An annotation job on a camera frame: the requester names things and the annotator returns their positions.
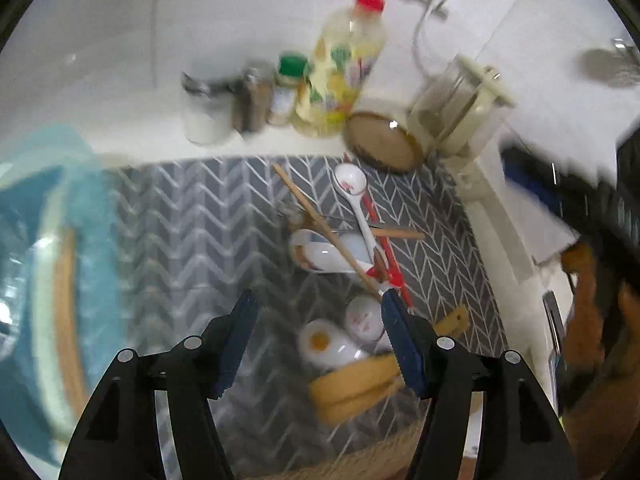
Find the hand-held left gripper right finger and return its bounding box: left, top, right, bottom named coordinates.
left=381, top=290, right=571, bottom=480

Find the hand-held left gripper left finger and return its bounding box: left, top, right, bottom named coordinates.
left=59, top=289, right=259, bottom=480

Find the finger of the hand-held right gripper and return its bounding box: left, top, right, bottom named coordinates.
left=500, top=142, right=601, bottom=231

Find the white ceramic spoon red print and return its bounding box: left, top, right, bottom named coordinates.
left=344, top=294, right=394, bottom=350

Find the wooden spatula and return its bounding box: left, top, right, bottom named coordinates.
left=309, top=305, right=471, bottom=427

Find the white ceramic spoon yellow print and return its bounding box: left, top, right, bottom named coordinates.
left=299, top=319, right=374, bottom=369

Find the red chopstick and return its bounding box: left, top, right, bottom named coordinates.
left=344, top=152, right=414, bottom=308

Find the short wooden chopstick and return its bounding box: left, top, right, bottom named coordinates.
left=372, top=228, right=427, bottom=242

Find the white translucent rice paddle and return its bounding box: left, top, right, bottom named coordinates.
left=289, top=229, right=374, bottom=274

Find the metal fork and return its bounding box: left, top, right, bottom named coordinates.
left=279, top=202, right=351, bottom=235

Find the transparent blue plastic container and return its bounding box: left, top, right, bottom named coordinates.
left=0, top=122, right=128, bottom=461

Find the white ceramic soup spoon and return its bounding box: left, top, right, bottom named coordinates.
left=332, top=162, right=381, bottom=267

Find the person's right hand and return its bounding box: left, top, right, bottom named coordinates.
left=560, top=241, right=640, bottom=411

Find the small white plastic object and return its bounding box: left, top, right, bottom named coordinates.
left=447, top=157, right=483, bottom=201

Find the grey herringbone mat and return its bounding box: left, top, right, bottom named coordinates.
left=100, top=155, right=507, bottom=480

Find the metal ladle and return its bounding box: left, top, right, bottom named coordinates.
left=582, top=37, right=640, bottom=89

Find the round wooden lid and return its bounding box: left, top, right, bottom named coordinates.
left=344, top=110, right=424, bottom=175

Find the yellow dish soap pump bottle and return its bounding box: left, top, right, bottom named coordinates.
left=292, top=0, right=389, bottom=139

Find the white seasoning jar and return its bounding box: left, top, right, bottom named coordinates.
left=181, top=60, right=241, bottom=146

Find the green-lid spice jar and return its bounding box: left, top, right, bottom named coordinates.
left=267, top=52, right=309, bottom=127

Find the glass teapot with cream frame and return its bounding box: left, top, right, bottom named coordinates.
left=407, top=54, right=516, bottom=161

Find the white power cable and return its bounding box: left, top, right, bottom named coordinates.
left=397, top=0, right=451, bottom=79

